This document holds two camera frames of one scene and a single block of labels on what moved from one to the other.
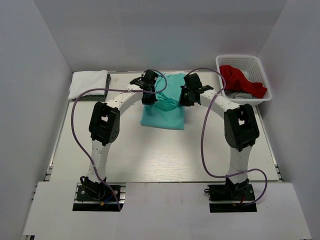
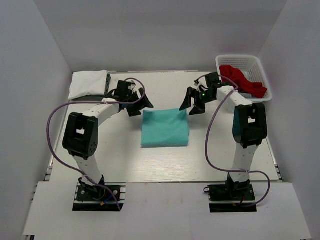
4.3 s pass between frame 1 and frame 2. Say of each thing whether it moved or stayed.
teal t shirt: moved
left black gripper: moved
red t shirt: stayed
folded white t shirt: stayed
